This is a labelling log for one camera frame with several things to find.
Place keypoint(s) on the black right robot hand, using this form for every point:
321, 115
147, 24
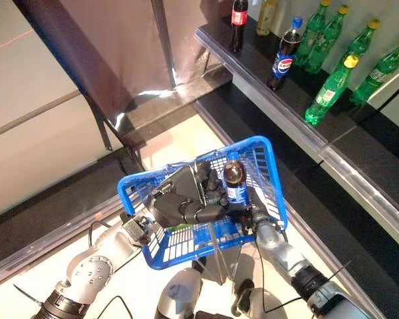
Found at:
256, 209

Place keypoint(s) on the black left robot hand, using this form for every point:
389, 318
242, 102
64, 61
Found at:
186, 199

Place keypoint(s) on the Pepsi bottle blue cap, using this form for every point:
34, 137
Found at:
234, 186
284, 56

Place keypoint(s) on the blue plastic shopping basket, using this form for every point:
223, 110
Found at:
262, 143

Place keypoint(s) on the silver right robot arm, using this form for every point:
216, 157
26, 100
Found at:
286, 256

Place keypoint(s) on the green soda bottle in basket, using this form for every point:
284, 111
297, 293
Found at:
181, 227

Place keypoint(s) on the low black base shelf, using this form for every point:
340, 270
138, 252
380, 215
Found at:
302, 186

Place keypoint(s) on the silver right robot leg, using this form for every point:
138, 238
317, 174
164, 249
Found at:
256, 302

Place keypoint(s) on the black shelf board clear strip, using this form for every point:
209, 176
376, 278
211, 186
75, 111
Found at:
252, 66
369, 166

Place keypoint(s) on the green soda bottle yellow cap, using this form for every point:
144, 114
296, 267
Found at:
329, 93
360, 43
311, 40
380, 74
327, 43

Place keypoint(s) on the dark metal pole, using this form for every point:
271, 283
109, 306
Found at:
164, 43

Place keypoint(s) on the Coca-Cola bottle red cap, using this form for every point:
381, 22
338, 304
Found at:
238, 26

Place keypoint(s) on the small yellow tea bottle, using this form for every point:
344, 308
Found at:
265, 18

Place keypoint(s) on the black metal bracket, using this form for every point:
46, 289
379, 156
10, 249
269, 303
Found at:
106, 136

